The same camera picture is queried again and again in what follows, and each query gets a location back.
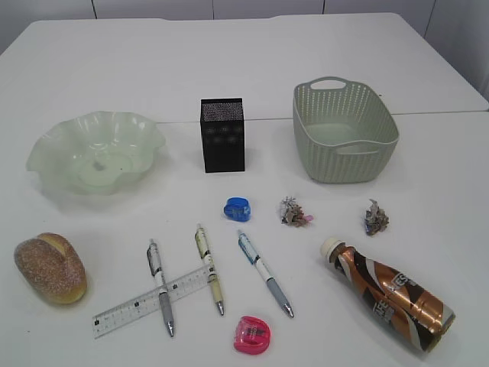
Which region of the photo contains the paper scrap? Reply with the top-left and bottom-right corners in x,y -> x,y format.
364,199 -> 390,236
280,196 -> 314,228

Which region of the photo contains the sugared bread roll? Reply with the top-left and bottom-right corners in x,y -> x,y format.
14,232 -> 87,304

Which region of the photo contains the brown coffee bottle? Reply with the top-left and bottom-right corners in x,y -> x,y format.
320,238 -> 455,352

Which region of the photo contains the blue pencil sharpener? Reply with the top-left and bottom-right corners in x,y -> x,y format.
223,196 -> 251,222

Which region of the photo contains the blue white pen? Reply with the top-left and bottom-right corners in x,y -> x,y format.
238,230 -> 295,318

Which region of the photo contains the black mesh pen holder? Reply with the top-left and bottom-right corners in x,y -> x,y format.
200,98 -> 245,173

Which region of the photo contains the yellow beige pen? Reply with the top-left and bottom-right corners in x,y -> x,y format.
194,223 -> 225,316

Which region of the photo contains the pale green plastic basket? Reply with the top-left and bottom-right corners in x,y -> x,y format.
293,76 -> 400,184

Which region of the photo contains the grey grip pen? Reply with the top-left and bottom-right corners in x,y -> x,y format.
146,239 -> 175,337

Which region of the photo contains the pale green wavy plate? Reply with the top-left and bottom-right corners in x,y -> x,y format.
26,111 -> 166,195

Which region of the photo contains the pink pencil sharpener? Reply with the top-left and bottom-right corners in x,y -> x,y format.
233,316 -> 272,356

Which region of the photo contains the transparent plastic ruler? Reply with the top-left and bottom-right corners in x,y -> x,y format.
92,265 -> 209,339

